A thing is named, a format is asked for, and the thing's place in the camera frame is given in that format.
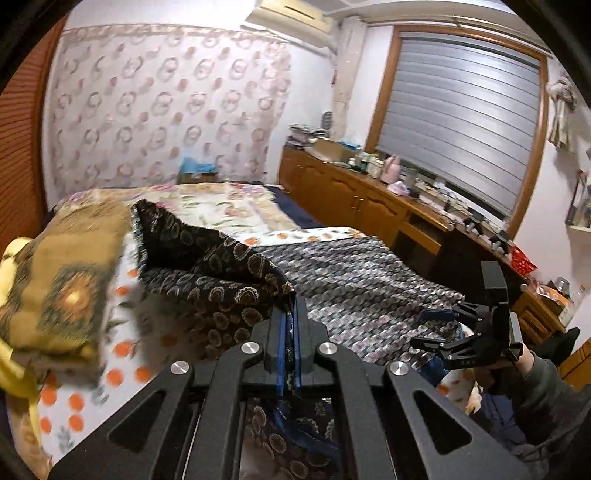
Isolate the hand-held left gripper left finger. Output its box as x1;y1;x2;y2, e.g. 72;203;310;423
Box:
48;307;289;480

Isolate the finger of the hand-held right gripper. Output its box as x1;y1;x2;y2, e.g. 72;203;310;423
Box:
418;302;485;324
411;335;490;370

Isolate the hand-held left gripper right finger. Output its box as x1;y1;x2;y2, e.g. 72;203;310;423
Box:
291;295;532;480

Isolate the black paisley garment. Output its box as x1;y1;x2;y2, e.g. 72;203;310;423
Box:
131;198;342;462

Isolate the person's right forearm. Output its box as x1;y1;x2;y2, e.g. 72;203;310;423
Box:
480;344;591;467

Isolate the stack of folded clothes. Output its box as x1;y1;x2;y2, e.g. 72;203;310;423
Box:
288;122;331;148

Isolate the red box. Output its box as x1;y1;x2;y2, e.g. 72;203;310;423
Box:
509;246;539;274

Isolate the long wooden cabinet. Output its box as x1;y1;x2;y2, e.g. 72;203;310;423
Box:
277;145;573;344

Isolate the dark blue mattress sheet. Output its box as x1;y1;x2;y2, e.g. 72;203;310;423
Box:
265;184;326;230

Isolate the row of bottles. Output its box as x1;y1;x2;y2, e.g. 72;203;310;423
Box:
348;152;384;178

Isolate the floral blanket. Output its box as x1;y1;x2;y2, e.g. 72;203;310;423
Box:
53;181;301;245

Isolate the grey window blind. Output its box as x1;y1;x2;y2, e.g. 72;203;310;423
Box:
365;23;552;232

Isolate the open cardboard box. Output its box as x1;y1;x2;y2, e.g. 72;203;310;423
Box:
314;138;358;162

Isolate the blue item on box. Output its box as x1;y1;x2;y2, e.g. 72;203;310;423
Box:
178;157;220;184

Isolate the hanging cloth doll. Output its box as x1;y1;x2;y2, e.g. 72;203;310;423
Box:
546;76;578;149

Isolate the mustard patterned folded cloth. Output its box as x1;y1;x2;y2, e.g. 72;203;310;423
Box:
0;198;132;374

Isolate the cream window curtain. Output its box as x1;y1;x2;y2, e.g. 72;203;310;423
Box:
330;18;365;144

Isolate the yellow plush toy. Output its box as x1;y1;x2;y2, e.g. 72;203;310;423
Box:
0;240;42;444

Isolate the cream air conditioner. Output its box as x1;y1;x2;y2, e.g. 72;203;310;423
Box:
245;0;333;47

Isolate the wooden louvered wardrobe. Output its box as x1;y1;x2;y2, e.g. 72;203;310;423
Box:
0;18;70;259

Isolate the white wall shelf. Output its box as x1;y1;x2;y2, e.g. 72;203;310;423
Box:
566;170;591;230

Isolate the ring-patterned sheer curtain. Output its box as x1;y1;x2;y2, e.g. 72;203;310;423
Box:
44;25;294;199

